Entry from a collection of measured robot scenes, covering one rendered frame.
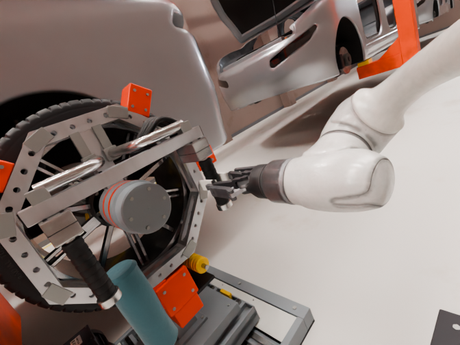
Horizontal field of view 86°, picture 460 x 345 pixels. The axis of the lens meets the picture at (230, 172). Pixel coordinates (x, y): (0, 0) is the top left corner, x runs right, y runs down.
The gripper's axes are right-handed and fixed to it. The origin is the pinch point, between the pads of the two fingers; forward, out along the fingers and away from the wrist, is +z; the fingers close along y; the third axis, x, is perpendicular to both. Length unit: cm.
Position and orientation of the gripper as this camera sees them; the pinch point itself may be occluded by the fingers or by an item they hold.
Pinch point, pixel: (214, 181)
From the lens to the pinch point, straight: 67.3
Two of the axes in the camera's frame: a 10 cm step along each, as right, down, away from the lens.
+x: -3.7, -8.8, -2.9
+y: 6.6, -4.7, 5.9
